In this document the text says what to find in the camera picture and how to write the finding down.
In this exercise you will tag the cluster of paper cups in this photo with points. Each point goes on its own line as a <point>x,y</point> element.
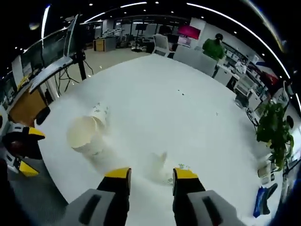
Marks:
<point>94,146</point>

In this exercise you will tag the wooden desk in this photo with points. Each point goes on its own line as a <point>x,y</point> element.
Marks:
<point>26,103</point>

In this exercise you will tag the blue packet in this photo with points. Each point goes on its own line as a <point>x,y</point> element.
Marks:
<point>258,202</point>

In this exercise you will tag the white office chair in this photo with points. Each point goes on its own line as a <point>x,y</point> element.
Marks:
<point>161,44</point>

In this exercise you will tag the glass partition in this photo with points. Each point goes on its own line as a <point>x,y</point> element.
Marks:
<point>40,51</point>

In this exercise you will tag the pink screen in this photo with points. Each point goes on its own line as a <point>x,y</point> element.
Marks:
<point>189,32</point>

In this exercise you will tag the small wooden cabinet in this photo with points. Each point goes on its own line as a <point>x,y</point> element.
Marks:
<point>98,44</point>

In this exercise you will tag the curved ceiling strip light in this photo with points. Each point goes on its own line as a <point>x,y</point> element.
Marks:
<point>247,28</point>

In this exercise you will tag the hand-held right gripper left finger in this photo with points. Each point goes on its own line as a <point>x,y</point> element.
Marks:
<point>94,209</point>

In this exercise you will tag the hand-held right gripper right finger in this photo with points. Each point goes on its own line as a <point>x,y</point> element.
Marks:
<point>204,209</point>

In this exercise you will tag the white table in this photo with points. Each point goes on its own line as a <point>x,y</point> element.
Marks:
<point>164,106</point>

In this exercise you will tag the green potted plant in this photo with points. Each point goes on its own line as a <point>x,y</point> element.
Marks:
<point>275,131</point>

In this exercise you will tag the glass jars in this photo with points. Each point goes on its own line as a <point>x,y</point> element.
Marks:
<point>263,173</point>

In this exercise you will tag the black screen on stand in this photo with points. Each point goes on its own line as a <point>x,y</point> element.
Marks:
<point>141,28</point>

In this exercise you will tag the grey curved object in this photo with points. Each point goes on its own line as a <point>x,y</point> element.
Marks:
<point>269,197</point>

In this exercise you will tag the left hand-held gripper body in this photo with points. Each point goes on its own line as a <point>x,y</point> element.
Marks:
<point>4,127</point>

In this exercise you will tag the grey device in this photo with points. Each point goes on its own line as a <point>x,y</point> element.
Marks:
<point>241,100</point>

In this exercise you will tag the white paper cup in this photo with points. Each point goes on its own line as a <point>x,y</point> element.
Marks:
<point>160,171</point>

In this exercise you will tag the silver laptop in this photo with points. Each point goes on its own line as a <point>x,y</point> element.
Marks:
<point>51,70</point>

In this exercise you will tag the black tripod stand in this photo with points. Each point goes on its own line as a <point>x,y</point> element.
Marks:
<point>81,58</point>

